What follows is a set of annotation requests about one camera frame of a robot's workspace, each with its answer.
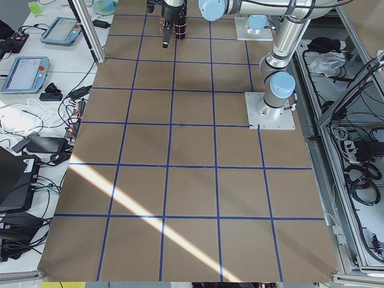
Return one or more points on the black power adapter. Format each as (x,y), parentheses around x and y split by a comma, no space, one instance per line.
(101,24)

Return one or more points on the blue teach pendant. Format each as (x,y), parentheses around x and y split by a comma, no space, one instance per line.
(27,75)
(63,32)

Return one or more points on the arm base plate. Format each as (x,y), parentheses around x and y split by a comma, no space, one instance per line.
(261,116)
(253,28)

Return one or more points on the white cloth bundle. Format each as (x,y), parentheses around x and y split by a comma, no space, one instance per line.
(329,64)

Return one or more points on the brown gridded table mat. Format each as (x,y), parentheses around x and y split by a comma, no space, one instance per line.
(168,183)

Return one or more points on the copper wire wine basket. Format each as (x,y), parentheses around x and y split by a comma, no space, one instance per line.
(166,35)

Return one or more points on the blue teach pendant near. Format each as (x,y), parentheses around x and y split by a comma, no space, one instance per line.
(27,75)

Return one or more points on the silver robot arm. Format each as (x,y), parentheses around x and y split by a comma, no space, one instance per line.
(279,84)
(213,10)

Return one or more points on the black laptop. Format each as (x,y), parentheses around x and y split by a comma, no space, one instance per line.
(18,174)

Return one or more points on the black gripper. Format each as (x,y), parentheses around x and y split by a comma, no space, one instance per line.
(168,13)

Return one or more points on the aluminium frame post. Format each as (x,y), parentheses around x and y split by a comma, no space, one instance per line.
(84,20)

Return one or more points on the power strip orange switches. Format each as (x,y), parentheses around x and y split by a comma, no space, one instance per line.
(75,120)

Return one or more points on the blue teach pendant far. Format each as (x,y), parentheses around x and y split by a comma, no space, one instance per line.
(63,32)

